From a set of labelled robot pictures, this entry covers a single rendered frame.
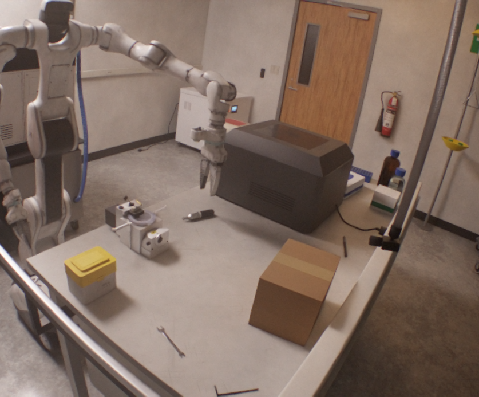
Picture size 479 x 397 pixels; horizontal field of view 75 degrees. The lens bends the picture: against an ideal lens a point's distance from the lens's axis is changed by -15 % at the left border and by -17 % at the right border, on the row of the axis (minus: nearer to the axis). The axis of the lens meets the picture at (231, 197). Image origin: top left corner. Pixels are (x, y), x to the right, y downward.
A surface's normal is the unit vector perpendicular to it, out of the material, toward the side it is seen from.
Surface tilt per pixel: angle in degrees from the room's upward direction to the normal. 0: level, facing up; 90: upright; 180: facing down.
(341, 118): 90
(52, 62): 104
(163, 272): 0
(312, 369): 0
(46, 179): 96
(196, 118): 90
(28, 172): 90
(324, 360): 0
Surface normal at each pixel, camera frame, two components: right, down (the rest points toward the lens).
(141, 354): 0.14, -0.89
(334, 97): -0.57, 0.29
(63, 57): 0.72, 0.58
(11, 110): 0.81, 0.35
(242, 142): -0.40, -0.24
